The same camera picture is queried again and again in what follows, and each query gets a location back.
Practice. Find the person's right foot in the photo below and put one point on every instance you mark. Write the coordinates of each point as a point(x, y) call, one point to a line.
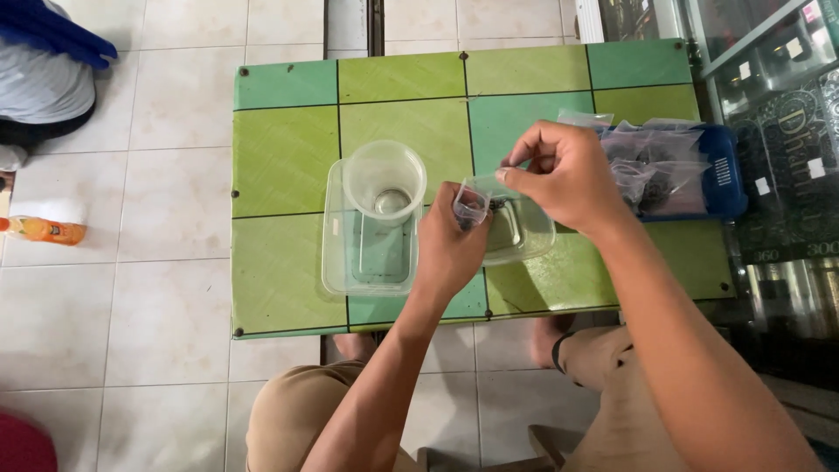
point(544, 341)

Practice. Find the red cushion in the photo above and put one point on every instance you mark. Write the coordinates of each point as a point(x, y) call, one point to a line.
point(23, 446)

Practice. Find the clear shallow plastic container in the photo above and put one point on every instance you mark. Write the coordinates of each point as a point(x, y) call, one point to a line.
point(528, 242)

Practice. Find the black ankle band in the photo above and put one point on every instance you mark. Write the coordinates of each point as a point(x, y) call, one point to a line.
point(557, 351)

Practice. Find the person's left fingers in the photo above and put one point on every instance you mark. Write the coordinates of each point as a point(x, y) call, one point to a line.
point(447, 200)

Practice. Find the clear rectangular plastic container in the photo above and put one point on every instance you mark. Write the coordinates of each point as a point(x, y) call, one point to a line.
point(383, 262)

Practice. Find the pile of filled clear bags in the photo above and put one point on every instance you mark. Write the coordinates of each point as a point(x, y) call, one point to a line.
point(655, 164)

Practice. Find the person's left hand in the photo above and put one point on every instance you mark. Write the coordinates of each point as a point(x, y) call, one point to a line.
point(446, 255)

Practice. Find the glass display cabinet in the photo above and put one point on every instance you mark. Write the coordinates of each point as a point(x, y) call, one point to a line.
point(786, 131)

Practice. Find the green checkered table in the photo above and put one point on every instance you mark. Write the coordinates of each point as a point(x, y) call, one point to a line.
point(288, 164)

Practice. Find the orange drink bottle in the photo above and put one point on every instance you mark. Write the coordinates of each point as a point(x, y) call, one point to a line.
point(49, 231)

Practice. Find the person's beige shorts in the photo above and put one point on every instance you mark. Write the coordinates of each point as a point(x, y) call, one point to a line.
point(288, 419)

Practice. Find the person's right hand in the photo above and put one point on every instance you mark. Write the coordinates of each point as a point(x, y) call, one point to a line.
point(577, 177)

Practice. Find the small clear plastic bag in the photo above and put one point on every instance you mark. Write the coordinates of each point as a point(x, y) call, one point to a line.
point(472, 204)

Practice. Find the blue plastic tray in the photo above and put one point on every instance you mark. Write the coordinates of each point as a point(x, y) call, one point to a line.
point(724, 174)

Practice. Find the clear plastic cup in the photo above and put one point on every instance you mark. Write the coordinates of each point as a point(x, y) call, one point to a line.
point(367, 180)

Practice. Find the person's foot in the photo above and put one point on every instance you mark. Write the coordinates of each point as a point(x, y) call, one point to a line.
point(354, 346)
point(544, 341)

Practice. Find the person's left foot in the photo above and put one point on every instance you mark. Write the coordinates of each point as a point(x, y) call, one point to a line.
point(354, 346)

